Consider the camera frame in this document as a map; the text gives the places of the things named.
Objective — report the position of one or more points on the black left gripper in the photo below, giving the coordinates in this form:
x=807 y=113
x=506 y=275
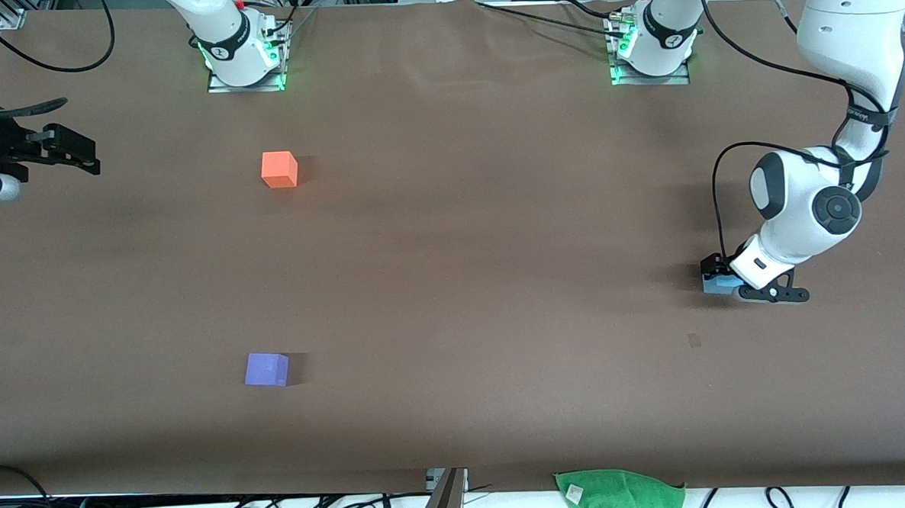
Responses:
x=714 y=266

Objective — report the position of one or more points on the blue foam block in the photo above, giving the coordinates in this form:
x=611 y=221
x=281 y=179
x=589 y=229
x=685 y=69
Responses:
x=723 y=284

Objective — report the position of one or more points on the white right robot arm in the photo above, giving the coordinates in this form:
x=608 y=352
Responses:
x=221 y=35

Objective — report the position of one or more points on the orange foam block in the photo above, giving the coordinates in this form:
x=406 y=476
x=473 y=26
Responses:
x=279 y=170

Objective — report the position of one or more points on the purple foam block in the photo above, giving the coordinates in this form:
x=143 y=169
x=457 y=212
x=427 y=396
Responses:
x=267 y=370

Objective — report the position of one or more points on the green cloth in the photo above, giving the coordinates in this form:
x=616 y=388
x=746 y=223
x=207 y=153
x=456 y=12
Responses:
x=619 y=495

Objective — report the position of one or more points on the aluminium frame bracket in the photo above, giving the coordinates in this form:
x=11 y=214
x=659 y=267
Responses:
x=13 y=19

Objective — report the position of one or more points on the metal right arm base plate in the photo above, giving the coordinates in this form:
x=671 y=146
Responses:
x=220 y=87

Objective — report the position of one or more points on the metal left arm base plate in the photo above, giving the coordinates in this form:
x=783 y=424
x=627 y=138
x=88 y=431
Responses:
x=682 y=80

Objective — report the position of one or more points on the grey metal post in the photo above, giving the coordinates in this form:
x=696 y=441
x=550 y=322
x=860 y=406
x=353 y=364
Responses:
x=444 y=506

